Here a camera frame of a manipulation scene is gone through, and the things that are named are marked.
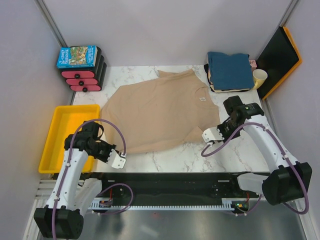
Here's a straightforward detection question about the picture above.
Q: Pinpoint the black pink drawer unit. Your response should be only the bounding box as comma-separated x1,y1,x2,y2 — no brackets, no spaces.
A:
59,48,107,93

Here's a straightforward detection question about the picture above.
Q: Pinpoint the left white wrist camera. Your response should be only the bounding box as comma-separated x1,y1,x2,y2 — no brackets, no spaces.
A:
108,149,126,169

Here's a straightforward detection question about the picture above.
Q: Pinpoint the yellow plastic bin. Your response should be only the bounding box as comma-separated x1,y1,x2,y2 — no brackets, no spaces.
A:
38,104,100,174

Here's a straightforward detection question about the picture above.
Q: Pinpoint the beige t-shirt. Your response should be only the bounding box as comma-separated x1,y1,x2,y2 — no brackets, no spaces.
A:
100,69,220,154

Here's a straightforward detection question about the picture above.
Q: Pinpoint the white cable duct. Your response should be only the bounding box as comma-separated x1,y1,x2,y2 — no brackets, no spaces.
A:
88,198,235,211

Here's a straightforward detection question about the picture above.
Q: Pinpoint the folded blue t-shirt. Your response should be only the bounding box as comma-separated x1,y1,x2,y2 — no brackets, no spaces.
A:
207,51,254,90

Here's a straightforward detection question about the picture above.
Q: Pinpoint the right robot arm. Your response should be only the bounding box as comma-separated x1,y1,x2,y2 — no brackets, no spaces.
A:
217,95,312,207

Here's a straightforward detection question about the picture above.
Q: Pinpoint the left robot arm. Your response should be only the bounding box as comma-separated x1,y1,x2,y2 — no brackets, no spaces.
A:
33,119,126,240

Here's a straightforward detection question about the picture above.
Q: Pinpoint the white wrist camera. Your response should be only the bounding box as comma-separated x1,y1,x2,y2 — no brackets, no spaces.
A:
108,149,126,169
201,126,225,143

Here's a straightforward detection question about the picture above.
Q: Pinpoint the pink box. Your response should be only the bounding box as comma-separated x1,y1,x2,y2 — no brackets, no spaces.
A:
249,59,257,72

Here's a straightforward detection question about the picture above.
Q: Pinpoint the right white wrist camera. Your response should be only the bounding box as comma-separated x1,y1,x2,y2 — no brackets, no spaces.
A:
201,126,225,143

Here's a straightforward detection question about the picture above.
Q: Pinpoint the aluminium frame rail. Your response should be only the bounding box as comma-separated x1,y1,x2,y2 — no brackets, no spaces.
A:
35,180,56,200

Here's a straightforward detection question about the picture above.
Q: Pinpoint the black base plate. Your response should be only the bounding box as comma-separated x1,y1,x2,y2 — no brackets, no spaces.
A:
97,172,259,206

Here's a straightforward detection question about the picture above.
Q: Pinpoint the yellow mug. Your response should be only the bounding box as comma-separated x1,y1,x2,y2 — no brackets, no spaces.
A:
252,69,268,90

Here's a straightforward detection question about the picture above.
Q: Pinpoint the black orange tray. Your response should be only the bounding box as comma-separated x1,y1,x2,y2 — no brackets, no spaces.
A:
256,26,303,100

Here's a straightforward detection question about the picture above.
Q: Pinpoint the blue treehouse book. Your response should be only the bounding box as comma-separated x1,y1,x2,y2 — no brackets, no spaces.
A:
56,45,101,69

